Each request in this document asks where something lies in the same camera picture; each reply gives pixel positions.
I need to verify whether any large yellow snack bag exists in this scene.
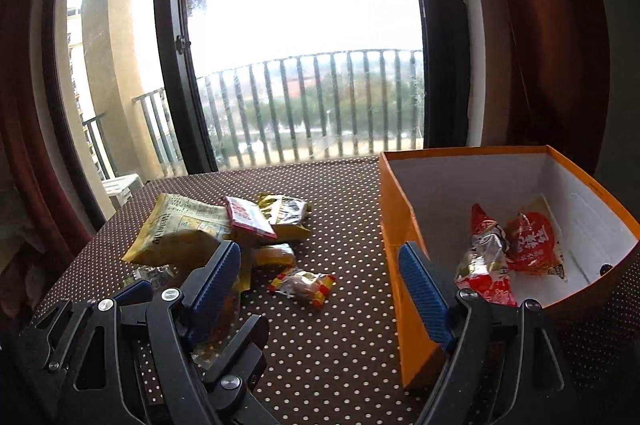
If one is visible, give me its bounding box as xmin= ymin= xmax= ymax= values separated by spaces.
xmin=122 ymin=192 xmax=234 ymax=267

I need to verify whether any red round jelly packet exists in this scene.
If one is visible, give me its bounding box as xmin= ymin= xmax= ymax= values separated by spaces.
xmin=504 ymin=196 xmax=569 ymax=282

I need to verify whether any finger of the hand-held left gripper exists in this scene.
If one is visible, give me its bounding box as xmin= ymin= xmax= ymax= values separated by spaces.
xmin=116 ymin=279 xmax=154 ymax=309
xmin=201 ymin=315 xmax=282 ymax=425

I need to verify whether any clear plastic snack packet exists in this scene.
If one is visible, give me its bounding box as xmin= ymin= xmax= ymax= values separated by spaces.
xmin=122 ymin=264 xmax=177 ymax=292

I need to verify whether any brown polka dot tablecloth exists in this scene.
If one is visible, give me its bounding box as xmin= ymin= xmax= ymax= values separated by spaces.
xmin=30 ymin=155 xmax=640 ymax=425

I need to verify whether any red pink snack packet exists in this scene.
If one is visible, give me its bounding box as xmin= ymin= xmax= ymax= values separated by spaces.
xmin=223 ymin=196 xmax=277 ymax=241

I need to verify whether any black window frame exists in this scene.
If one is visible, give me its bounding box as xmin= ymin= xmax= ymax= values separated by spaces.
xmin=42 ymin=0 xmax=487 ymax=217

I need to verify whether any orange segment candy packet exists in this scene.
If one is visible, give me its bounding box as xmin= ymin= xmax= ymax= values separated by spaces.
xmin=251 ymin=243 xmax=297 ymax=267

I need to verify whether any red brown curtain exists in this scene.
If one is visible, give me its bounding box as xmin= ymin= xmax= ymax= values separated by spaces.
xmin=477 ymin=0 xmax=613 ymax=178
xmin=0 ymin=0 xmax=108 ymax=321

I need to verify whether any orange yellow snack wrapper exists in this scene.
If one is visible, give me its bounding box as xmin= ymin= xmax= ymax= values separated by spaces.
xmin=192 ymin=262 xmax=253 ymax=361

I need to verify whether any white air conditioner unit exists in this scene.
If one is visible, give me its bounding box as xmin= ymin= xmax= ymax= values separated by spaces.
xmin=101 ymin=174 xmax=145 ymax=209

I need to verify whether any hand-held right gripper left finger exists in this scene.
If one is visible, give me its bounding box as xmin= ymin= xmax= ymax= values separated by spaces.
xmin=60 ymin=240 xmax=242 ymax=425

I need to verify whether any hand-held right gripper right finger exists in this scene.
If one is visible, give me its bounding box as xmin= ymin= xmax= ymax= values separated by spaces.
xmin=398 ymin=241 xmax=576 ymax=425

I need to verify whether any red yellow clear candy packet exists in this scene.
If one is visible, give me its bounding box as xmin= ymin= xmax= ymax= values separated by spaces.
xmin=267 ymin=267 xmax=337 ymax=309

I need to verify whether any yellow black snack packet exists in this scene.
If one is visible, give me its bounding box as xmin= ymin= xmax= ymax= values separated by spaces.
xmin=255 ymin=192 xmax=312 ymax=242

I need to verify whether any balcony railing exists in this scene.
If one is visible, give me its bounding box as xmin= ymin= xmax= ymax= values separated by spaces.
xmin=81 ymin=48 xmax=426 ymax=172

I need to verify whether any red white snack packet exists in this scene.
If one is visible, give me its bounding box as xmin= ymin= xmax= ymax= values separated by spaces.
xmin=453 ymin=204 xmax=519 ymax=309

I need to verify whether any orange cardboard box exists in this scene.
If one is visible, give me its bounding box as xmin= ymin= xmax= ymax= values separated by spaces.
xmin=377 ymin=145 xmax=640 ymax=392

